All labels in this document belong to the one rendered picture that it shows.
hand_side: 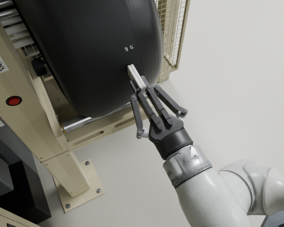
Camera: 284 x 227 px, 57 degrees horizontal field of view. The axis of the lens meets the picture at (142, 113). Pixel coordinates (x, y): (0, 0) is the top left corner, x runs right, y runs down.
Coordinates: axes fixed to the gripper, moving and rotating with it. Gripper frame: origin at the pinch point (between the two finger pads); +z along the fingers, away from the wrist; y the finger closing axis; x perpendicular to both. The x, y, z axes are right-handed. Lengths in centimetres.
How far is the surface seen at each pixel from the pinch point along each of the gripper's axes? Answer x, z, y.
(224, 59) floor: 132, 58, -121
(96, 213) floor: 122, -10, 28
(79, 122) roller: 32.8, 10.6, 15.9
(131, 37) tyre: -6.1, 7.1, -2.2
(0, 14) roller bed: 22, 59, 26
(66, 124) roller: 32.3, 11.6, 20.1
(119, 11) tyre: -10.9, 11.1, -1.1
